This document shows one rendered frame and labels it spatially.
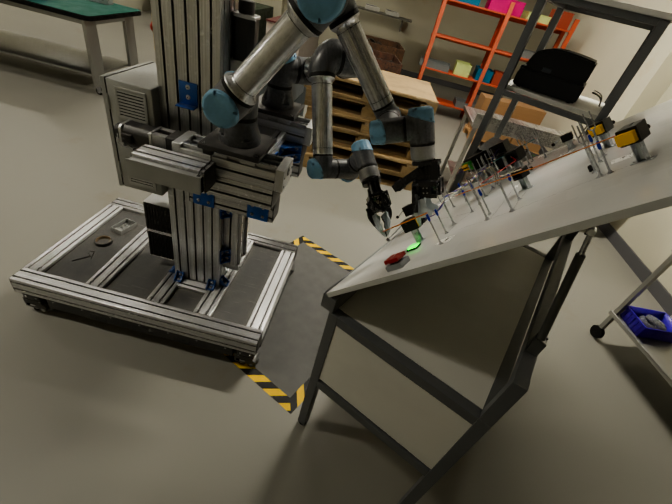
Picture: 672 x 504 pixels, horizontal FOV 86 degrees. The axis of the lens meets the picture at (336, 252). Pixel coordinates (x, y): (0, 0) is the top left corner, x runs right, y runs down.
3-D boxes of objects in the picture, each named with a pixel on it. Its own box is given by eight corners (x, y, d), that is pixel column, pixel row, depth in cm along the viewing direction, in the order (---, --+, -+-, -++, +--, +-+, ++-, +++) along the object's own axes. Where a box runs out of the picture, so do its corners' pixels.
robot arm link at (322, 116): (312, 28, 118) (315, 180, 129) (342, 34, 123) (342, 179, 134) (300, 39, 128) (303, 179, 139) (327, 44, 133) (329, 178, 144)
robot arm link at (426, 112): (404, 108, 111) (433, 104, 109) (407, 145, 115) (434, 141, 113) (404, 109, 103) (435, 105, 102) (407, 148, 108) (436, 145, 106)
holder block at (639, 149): (668, 144, 86) (655, 110, 85) (651, 161, 81) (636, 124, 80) (645, 151, 90) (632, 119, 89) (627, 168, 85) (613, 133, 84)
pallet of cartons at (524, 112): (536, 163, 567) (560, 122, 527) (468, 145, 567) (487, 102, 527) (523, 145, 630) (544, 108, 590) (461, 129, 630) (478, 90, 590)
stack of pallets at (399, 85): (405, 158, 468) (432, 81, 410) (411, 191, 395) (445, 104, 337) (305, 134, 459) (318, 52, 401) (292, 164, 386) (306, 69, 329)
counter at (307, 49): (316, 53, 881) (321, 19, 837) (295, 69, 715) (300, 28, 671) (289, 46, 881) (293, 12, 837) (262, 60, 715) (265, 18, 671)
